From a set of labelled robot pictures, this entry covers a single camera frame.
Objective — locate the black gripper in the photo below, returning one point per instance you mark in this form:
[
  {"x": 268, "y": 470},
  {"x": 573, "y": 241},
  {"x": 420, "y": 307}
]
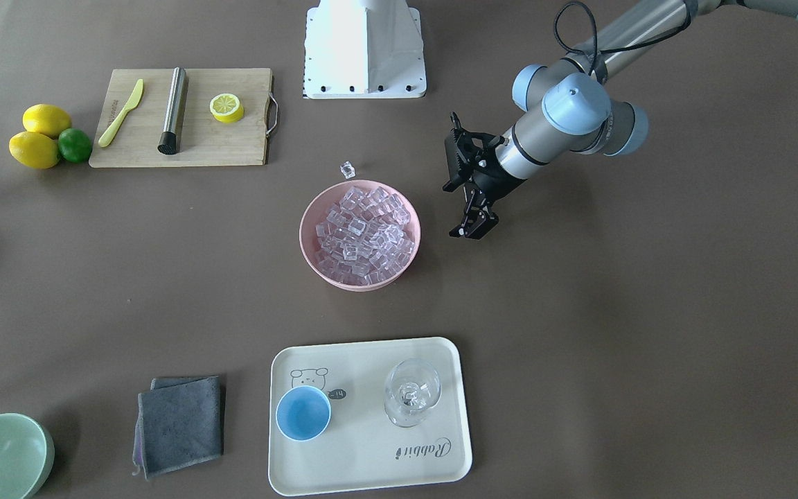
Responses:
[{"x": 495, "y": 181}]

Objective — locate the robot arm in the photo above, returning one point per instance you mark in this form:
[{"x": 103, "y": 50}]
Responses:
[{"x": 565, "y": 107}]

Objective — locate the pile of clear ice cubes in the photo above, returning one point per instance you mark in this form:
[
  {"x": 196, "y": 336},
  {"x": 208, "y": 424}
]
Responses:
[{"x": 364, "y": 232}]

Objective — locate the loose clear ice cube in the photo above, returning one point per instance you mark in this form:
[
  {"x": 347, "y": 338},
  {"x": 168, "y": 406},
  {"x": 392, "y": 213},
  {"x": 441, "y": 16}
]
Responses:
[{"x": 347, "y": 170}]

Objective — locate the light blue cup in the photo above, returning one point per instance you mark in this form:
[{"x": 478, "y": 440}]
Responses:
[{"x": 303, "y": 413}]

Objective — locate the pink bowl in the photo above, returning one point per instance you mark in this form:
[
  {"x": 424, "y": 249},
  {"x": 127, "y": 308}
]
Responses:
[{"x": 360, "y": 235}]

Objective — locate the clear wine glass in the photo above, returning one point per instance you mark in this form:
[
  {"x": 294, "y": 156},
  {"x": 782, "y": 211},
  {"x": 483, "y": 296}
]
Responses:
[{"x": 412, "y": 391}]

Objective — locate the cream rabbit tray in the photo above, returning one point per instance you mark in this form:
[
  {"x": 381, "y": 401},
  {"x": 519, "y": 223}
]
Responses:
[{"x": 360, "y": 448}]

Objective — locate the half lemon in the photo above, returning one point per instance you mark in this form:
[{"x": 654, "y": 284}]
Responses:
[{"x": 226, "y": 108}]

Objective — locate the bamboo cutting board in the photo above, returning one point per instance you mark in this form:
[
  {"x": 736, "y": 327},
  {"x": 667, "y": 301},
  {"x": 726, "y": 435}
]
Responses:
[{"x": 203, "y": 141}]

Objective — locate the grey folded cloth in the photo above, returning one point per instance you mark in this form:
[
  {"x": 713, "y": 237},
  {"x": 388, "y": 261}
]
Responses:
[{"x": 178, "y": 425}]

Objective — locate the yellow plastic knife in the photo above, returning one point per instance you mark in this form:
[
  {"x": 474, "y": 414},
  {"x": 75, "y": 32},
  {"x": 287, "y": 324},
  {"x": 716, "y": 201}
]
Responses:
[{"x": 130, "y": 104}]

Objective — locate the green lime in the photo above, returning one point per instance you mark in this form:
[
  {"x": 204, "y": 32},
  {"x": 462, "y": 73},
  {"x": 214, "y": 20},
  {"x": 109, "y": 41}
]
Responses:
[{"x": 74, "y": 145}]

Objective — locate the yellow lemon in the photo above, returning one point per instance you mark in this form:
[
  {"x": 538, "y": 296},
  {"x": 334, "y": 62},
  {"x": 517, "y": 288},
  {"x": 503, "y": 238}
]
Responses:
[
  {"x": 46, "y": 119},
  {"x": 34, "y": 150}
]

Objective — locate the green ceramic bowl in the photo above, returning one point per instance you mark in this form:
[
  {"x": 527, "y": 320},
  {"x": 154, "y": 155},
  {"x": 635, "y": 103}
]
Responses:
[{"x": 26, "y": 456}]

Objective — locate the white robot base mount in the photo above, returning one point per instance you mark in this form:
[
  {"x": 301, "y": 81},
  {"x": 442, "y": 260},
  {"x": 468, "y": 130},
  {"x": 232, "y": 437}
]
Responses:
[{"x": 363, "y": 50}]

